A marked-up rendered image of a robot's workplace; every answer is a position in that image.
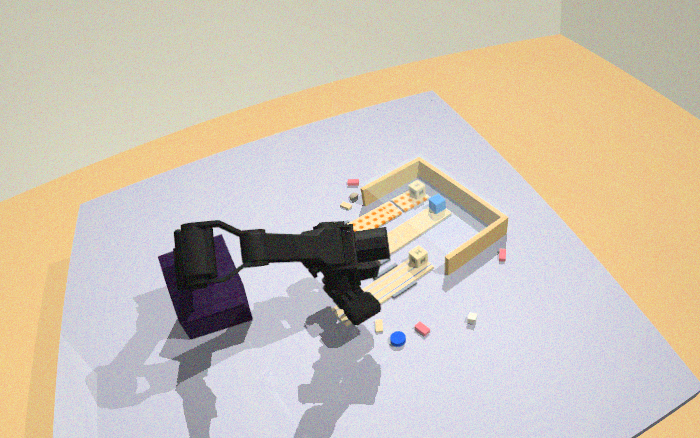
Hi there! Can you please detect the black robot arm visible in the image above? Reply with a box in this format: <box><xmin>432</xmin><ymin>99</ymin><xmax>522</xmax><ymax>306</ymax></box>
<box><xmin>173</xmin><ymin>220</ymin><xmax>391</xmax><ymax>291</ymax></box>

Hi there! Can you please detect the blue round button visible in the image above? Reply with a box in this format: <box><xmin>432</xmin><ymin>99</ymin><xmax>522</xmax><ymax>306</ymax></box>
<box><xmin>390</xmin><ymin>331</ymin><xmax>406</xmax><ymax>347</ymax></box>

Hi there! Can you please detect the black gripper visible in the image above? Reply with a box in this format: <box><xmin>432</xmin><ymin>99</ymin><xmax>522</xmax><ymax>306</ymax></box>
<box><xmin>321</xmin><ymin>268</ymin><xmax>381</xmax><ymax>325</ymax></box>

